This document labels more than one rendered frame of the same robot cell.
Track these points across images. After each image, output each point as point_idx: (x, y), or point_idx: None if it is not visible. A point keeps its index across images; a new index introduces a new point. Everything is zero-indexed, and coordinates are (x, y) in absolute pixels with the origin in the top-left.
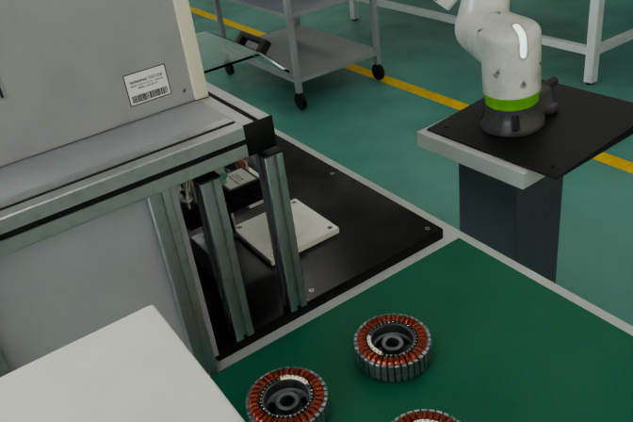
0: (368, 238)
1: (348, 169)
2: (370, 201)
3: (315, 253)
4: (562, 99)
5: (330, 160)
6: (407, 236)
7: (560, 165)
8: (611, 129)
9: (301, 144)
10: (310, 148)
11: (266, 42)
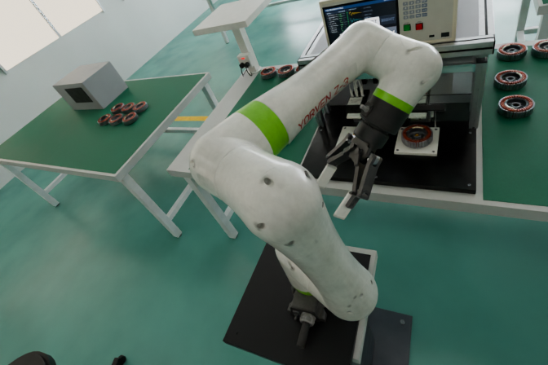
0: (321, 155)
1: (380, 193)
2: (338, 171)
3: (333, 139)
4: (291, 336)
5: (399, 194)
6: (307, 163)
7: (269, 248)
8: (249, 298)
9: (437, 198)
10: (426, 198)
11: None
